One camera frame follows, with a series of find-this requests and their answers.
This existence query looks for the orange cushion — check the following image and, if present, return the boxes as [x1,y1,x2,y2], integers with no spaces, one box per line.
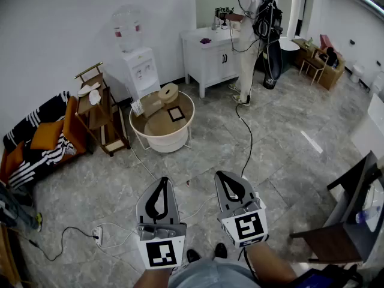
[30,119,65,151]

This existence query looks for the white water dispenser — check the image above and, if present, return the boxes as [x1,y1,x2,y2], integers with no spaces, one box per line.
[121,46,162,102]

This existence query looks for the wooden tissue box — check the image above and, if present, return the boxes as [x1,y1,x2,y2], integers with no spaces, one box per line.
[143,97,166,118]

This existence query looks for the white sink cabinet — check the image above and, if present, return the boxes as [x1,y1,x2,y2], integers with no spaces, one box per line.
[179,25,241,99]

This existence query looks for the clear water bottle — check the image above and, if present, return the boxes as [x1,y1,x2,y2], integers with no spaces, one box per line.
[111,4,145,53]

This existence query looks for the dark desk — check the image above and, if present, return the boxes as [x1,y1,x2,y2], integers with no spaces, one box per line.
[326,150,384,263]

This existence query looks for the person's right forearm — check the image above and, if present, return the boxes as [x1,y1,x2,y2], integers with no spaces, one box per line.
[239,241,298,288]

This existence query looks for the small white bin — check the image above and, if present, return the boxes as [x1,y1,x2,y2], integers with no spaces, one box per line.
[349,64,365,84]

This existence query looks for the black white striped blanket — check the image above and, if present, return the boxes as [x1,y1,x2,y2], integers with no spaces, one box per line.
[2,91,77,190]

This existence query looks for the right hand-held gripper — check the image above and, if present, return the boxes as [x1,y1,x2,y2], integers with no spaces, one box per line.
[214,170,269,249]

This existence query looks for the black picture frame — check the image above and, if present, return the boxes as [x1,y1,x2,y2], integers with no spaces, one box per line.
[167,104,185,123]

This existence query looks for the orange sofa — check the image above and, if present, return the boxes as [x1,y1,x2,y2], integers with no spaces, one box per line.
[0,91,88,189]

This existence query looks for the person's grey shorts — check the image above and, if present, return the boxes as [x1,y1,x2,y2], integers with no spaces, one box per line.
[167,257,259,288]

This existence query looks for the beige round holder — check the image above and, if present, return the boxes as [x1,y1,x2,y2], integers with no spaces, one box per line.
[158,82,179,105]

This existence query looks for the small wooden stool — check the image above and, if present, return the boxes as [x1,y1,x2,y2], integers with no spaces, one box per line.
[299,47,327,86]

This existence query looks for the round glass side table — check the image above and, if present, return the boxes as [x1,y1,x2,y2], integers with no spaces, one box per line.
[129,89,196,154]

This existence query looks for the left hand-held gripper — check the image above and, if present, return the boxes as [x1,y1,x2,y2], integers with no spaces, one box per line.
[136,176,187,270]

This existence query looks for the black floor cable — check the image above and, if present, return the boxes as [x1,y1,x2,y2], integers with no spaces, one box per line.
[235,101,254,179]

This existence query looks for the white printed card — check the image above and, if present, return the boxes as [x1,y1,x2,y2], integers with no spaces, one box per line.
[130,99,145,117]

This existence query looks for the dark wooden chair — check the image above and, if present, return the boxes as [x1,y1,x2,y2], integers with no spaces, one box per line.
[289,220,364,266]

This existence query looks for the person's black shoe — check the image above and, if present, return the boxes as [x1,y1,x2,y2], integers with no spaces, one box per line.
[186,248,202,264]
[214,242,228,259]

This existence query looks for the clear plastic bottle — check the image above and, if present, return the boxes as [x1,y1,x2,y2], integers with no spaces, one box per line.
[355,205,383,225]

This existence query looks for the person's right black shoe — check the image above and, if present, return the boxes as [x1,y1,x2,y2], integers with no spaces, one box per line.
[214,242,228,259]

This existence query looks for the person's left black shoe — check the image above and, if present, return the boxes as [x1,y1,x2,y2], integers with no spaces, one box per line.
[186,248,202,264]

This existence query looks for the thin black cable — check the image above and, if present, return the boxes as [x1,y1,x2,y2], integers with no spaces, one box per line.
[27,226,100,262]

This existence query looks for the person's left forearm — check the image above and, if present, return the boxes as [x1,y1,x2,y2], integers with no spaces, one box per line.
[131,265,175,288]

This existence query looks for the wooden shoe rack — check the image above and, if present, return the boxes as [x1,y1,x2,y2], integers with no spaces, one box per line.
[73,62,131,158]

